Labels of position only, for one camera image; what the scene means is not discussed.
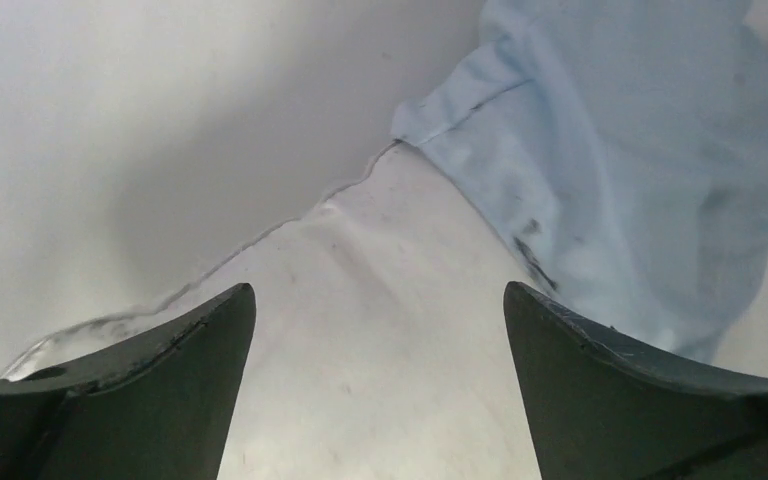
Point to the white pillow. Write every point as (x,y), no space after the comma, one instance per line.
(380,349)

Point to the light blue pillowcase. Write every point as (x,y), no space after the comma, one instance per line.
(620,149)

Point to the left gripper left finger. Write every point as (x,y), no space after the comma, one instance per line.
(155,406)

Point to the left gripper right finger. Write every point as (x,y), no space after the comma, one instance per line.
(603,405)

